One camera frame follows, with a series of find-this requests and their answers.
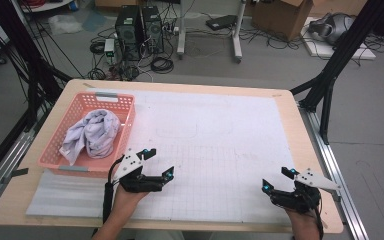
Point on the person's left hand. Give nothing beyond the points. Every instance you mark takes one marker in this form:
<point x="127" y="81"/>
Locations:
<point x="126" y="201"/>

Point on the grey table clamp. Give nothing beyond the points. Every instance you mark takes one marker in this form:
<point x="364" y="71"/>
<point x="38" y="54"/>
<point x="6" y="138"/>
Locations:
<point x="336" y="196"/>
<point x="20" y="172"/>

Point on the lavender printed towel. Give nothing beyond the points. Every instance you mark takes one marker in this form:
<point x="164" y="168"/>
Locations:
<point x="96" y="133"/>

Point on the white grid mat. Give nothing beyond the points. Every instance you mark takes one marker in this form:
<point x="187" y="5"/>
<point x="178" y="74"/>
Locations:
<point x="213" y="133"/>

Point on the black frame strut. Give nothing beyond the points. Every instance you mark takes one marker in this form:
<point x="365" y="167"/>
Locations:
<point x="346" y="43"/>
<point x="20" y="43"/>

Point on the pink plastic basket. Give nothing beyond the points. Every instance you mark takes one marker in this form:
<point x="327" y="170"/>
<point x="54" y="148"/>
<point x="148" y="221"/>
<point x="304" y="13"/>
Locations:
<point x="76" y="110"/>

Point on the white foam pad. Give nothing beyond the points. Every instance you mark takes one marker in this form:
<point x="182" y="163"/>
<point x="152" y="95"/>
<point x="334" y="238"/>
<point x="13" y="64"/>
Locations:
<point x="63" y="200"/>

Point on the white round table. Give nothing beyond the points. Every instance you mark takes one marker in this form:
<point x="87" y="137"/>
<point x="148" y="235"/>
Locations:
<point x="46" y="6"/>

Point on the clear plastic bag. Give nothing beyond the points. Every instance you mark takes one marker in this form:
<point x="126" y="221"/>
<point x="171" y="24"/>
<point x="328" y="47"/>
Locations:
<point x="63" y="24"/>

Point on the large open cardboard box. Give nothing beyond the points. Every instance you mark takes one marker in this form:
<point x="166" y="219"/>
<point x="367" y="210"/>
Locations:
<point x="280" y="16"/>

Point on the white metal stand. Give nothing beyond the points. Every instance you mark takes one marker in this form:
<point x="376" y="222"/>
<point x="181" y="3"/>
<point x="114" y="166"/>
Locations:
<point x="181" y="33"/>

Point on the brown cardboard box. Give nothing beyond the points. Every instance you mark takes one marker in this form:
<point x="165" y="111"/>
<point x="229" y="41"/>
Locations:
<point x="340" y="5"/>
<point x="113" y="2"/>

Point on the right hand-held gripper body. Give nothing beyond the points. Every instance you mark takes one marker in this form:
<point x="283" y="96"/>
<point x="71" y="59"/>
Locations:
<point x="296" y="200"/>

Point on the black flat device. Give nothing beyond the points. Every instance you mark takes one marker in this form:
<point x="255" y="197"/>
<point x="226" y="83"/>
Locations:
<point x="221" y="22"/>

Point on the person's right hand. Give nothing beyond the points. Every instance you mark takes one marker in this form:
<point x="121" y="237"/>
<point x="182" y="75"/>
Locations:
<point x="301" y="225"/>

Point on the aluminium rail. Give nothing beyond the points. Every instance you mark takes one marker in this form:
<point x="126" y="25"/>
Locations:
<point x="0" y="173"/>
<point x="333" y="160"/>

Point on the grey rounded device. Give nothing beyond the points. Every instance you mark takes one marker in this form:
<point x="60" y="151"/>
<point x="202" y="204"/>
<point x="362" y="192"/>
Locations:
<point x="336" y="28"/>

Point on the black computer tower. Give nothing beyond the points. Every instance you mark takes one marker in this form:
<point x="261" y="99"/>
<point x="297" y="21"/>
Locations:
<point x="153" y="30"/>
<point x="128" y="33"/>

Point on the small white box device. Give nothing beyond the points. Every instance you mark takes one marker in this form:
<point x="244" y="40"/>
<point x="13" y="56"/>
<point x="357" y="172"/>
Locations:
<point x="109" y="45"/>

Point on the white floor board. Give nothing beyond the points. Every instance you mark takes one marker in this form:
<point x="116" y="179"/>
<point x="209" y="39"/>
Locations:
<point x="323" y="51"/>

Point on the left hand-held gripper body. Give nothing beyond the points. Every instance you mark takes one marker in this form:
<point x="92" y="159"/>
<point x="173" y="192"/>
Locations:
<point x="136" y="183"/>

